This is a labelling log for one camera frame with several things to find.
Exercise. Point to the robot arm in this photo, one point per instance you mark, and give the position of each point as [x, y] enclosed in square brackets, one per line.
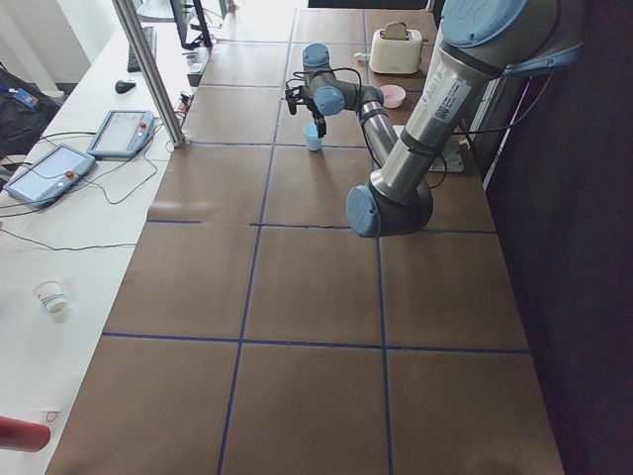
[479, 41]

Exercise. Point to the black computer mouse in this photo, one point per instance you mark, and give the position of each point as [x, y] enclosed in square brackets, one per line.
[124, 86]

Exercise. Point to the toast slice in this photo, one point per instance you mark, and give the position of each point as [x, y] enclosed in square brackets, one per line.
[395, 31]

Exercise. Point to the near teach pendant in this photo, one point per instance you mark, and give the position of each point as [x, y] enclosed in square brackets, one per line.
[51, 176]

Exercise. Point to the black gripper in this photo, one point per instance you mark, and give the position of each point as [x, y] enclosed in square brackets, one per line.
[316, 115]

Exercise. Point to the black monitor stand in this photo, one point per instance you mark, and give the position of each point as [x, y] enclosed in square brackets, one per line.
[191, 24]

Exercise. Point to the paper cup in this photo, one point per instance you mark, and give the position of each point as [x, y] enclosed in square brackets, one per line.
[51, 296]

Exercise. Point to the light blue cup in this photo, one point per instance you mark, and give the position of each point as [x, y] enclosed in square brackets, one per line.
[312, 139]

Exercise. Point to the aluminium frame post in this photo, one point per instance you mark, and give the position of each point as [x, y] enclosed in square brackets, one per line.
[126, 13]

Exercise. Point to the white pedestal column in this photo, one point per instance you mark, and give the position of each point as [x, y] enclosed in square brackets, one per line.
[437, 157]

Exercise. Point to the cream toaster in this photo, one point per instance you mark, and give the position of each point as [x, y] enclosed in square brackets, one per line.
[396, 56]

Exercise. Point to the far teach pendant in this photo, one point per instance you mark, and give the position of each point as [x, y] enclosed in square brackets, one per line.
[122, 135]

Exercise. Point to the red cylinder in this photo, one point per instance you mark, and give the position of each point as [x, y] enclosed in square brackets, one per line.
[19, 435]

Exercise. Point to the seated person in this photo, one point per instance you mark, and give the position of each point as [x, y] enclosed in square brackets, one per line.
[25, 113]

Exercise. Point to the teach pendant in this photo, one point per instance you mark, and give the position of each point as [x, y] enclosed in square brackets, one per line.
[122, 135]
[51, 176]

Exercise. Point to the pink bowl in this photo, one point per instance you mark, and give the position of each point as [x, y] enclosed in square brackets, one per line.
[393, 95]

